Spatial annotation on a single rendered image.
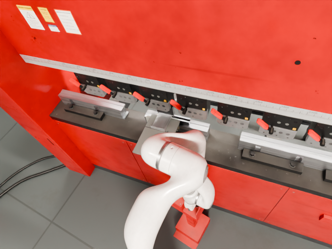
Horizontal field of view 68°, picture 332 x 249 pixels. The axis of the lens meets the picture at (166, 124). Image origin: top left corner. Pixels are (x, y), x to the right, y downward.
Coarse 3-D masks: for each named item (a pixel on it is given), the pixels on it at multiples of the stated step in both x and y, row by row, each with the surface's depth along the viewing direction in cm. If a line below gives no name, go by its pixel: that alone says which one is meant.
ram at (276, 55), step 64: (0, 0) 109; (64, 0) 95; (128, 0) 84; (192, 0) 76; (256, 0) 68; (320, 0) 63; (128, 64) 112; (192, 64) 97; (256, 64) 86; (320, 64) 77
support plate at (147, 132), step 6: (150, 120) 142; (174, 120) 140; (150, 126) 140; (168, 126) 138; (174, 126) 137; (144, 132) 138; (150, 132) 137; (156, 132) 137; (162, 132) 136; (174, 132) 135; (144, 138) 136; (138, 144) 134; (138, 150) 132
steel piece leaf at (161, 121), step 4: (160, 116) 143; (164, 116) 142; (168, 116) 142; (156, 120) 141; (160, 120) 141; (164, 120) 141; (168, 120) 140; (156, 124) 140; (160, 124) 139; (164, 124) 139; (156, 128) 137; (160, 128) 135; (164, 128) 137
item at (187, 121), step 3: (174, 117) 142; (177, 117) 142; (180, 117) 140; (183, 117) 140; (180, 120) 139; (183, 120) 139; (186, 120) 140; (189, 120) 139; (180, 123) 141; (183, 123) 140; (186, 123) 139; (189, 123) 139
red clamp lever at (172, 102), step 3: (171, 102) 117; (174, 102) 117; (174, 105) 117; (177, 105) 118; (180, 105) 119; (177, 108) 118; (180, 108) 118; (186, 108) 120; (183, 111) 119; (186, 111) 120; (183, 114) 120
